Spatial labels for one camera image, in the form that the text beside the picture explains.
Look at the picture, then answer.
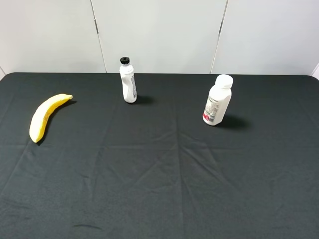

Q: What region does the black tablecloth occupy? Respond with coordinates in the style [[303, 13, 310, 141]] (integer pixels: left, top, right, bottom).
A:
[[0, 73, 319, 239]]

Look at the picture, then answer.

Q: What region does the white bottle black cap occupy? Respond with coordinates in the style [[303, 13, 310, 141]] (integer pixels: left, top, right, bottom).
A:
[[119, 57, 137, 104]]

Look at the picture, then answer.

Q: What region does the yellow banana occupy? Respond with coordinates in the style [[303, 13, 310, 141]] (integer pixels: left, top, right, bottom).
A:
[[29, 94, 73, 143]]

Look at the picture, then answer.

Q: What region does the white labelled pill bottle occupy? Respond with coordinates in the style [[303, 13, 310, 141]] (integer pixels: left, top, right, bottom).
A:
[[202, 74, 233, 126]]

